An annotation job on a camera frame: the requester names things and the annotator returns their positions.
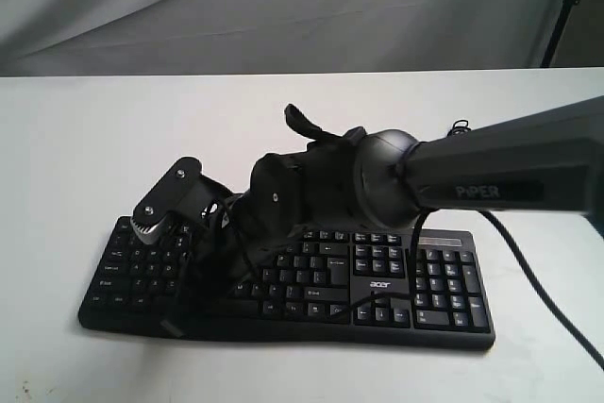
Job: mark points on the black fabric-covered gripper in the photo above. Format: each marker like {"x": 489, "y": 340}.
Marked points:
{"x": 231, "y": 251}

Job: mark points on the black acer keyboard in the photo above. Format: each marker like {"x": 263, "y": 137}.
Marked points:
{"x": 328, "y": 286}

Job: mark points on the black silver piper robot arm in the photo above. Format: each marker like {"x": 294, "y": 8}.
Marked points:
{"x": 389, "y": 182}

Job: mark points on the grey backdrop cloth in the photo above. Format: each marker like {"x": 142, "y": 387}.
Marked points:
{"x": 231, "y": 37}

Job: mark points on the black tripod stand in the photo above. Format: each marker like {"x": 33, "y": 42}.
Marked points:
{"x": 556, "y": 34}

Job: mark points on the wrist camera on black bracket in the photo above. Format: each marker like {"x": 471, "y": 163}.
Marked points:
{"x": 182, "y": 195}

